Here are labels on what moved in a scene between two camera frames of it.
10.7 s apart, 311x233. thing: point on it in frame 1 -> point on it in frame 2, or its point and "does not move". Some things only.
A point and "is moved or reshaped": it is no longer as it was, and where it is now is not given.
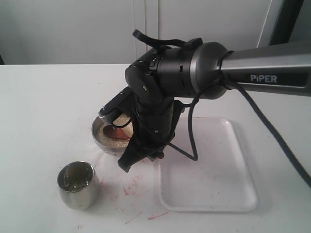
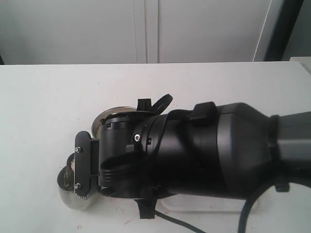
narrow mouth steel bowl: x=78 y=185 does not move
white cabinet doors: x=101 y=32 does not move
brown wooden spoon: x=110 y=130 is moved or reshaped
